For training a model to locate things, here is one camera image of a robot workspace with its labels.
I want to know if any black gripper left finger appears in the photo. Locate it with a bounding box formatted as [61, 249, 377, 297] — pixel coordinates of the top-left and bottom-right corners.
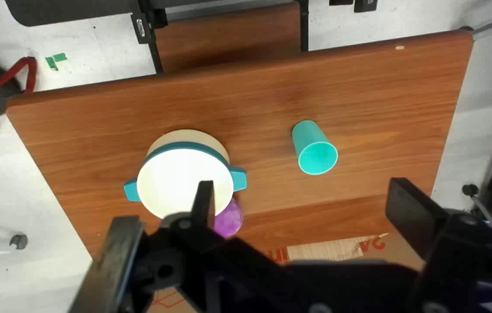
[69, 179, 247, 313]

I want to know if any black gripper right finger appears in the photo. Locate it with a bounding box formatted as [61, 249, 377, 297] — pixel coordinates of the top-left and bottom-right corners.
[384, 176, 492, 313]

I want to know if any teal plastic cup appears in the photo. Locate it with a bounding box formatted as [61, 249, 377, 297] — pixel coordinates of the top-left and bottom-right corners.
[288, 118, 340, 177]

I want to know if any grey metal bolt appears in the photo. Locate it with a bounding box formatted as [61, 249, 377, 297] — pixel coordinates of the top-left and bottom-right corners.
[8, 231, 29, 252]

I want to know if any purple plush ball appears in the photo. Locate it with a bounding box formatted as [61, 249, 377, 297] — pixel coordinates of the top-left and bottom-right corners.
[212, 197, 245, 240]

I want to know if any green tape marker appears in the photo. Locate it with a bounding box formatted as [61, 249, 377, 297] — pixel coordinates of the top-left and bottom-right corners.
[43, 50, 69, 73]

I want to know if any brown wooden cabinet panel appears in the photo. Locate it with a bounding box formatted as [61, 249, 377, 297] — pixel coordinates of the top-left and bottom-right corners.
[154, 2, 306, 75]

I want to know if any dark monitor edge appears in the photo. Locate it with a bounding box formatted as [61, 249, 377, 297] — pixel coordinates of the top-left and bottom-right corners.
[3, 0, 142, 28]

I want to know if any white pot with teal handles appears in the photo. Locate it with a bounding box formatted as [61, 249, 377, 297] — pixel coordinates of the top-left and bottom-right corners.
[121, 129, 248, 221]

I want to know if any red cable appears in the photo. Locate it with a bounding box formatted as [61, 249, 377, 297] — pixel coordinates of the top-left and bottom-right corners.
[0, 56, 40, 146]

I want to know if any black metal frame post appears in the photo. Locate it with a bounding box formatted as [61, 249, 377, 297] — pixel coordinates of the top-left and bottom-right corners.
[130, 9, 167, 75]

